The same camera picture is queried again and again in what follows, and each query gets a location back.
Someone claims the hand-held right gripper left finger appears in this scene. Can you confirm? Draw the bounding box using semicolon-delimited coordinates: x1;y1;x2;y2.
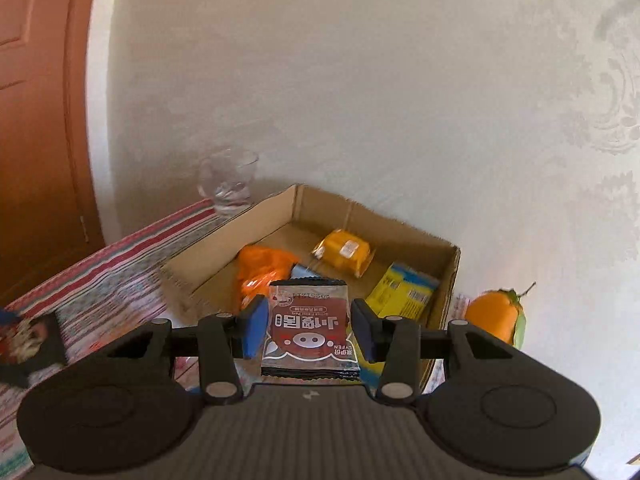
102;294;269;404

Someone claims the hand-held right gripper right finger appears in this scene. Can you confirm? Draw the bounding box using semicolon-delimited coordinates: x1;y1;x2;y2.
350;298;519;406

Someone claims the long yellow blue snack packet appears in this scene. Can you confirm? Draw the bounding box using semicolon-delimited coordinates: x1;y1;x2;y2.
364;261;442;319

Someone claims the red pig snack packet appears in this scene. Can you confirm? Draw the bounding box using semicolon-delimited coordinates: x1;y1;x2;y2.
260;279;362;382

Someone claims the orange snack packet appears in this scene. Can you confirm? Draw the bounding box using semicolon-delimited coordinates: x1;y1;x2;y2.
235;245;301;312

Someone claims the yellow cake packet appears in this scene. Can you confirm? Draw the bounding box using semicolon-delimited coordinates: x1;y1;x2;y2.
312;228;376;279

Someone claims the cardboard box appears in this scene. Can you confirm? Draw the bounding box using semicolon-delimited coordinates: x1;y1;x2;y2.
160;184;462;398

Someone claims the patterned tablecloth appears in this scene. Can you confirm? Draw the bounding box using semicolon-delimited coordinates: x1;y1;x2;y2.
0;197;474;480

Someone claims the orange fruit with leaves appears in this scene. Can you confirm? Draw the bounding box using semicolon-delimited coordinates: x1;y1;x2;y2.
464;282;537;352

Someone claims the clear glass cup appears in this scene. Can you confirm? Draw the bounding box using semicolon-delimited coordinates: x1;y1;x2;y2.
196;148;260;219

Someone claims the brown wooden door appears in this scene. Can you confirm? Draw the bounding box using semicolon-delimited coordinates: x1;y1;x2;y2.
0;0;117;307

